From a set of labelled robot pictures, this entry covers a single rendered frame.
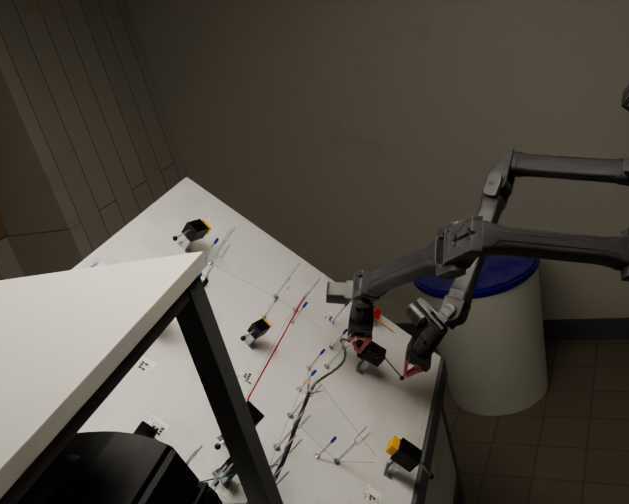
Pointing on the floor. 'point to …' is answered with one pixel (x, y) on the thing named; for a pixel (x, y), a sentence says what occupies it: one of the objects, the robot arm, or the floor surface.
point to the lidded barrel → (495, 338)
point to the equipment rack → (94, 365)
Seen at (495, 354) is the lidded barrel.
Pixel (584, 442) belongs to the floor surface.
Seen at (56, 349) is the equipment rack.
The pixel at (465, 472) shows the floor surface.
